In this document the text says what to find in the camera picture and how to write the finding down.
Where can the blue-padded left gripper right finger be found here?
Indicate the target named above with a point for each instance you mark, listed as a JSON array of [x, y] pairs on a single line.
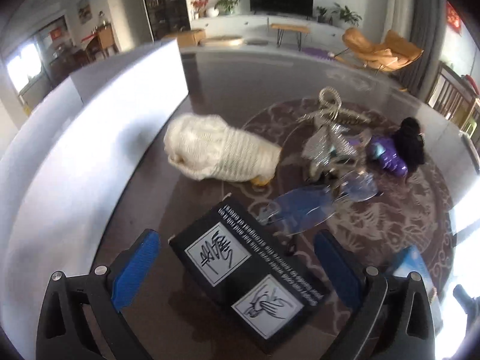
[[407, 331]]

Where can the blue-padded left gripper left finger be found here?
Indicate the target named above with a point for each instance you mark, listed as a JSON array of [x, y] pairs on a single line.
[[63, 331]]

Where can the blue white medicine box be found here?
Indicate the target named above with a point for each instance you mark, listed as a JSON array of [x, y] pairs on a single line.
[[410, 260]]

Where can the clear blue safety glasses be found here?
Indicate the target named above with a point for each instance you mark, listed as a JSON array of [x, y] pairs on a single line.
[[304, 208]]

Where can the black printed cardboard box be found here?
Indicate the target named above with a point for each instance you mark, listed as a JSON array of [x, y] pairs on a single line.
[[244, 270]]

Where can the purple teal toy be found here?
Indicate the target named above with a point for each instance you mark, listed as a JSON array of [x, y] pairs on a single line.
[[381, 150]]

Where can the black velvet scrunchie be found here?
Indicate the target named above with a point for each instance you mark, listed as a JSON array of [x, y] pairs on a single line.
[[409, 143]]

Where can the silver glitter bow hair clip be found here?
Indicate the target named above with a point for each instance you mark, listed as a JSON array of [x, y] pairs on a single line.
[[332, 151]]

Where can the cream knitted glove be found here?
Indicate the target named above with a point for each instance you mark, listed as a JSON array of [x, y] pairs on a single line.
[[206, 147]]

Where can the white partition board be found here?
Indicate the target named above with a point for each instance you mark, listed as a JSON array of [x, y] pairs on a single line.
[[63, 174]]

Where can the wooden dining chair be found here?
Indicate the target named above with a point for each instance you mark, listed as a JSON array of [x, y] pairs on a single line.
[[453, 97]]

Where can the gold pearl hair claw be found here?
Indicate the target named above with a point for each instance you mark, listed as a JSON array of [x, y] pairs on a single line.
[[331, 109]]

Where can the orange lounge chair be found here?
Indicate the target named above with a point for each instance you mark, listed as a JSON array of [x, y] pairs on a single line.
[[393, 54]]

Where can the grey curtain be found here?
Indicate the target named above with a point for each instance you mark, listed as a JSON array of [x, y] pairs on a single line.
[[428, 33]]

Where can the cardboard box on floor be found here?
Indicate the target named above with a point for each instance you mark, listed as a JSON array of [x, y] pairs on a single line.
[[187, 39]]

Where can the white standing air conditioner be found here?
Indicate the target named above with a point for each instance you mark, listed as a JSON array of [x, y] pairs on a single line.
[[399, 17]]

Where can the wooden bench with hairpin legs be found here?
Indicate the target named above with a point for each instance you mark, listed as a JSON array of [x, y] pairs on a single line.
[[298, 30]]

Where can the green potted plant right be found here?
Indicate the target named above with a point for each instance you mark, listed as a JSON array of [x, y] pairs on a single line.
[[346, 15]]

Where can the green potted plant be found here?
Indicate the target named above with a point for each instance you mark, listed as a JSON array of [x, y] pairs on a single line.
[[346, 15], [227, 7]]

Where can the white tv cabinet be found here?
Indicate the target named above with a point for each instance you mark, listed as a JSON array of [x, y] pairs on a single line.
[[258, 27]]

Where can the dark tall display cabinet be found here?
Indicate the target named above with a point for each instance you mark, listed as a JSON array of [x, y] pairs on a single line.
[[167, 16]]

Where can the red flowers in vase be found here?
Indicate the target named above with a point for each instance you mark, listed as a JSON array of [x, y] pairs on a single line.
[[199, 8]]

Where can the green potted plant left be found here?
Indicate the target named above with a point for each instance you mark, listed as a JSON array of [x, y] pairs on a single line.
[[227, 7]]

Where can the red wall hanging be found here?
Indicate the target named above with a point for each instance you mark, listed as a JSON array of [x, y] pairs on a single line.
[[453, 19]]

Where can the framed wall picture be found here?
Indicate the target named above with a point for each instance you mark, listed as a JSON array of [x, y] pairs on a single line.
[[84, 11]]

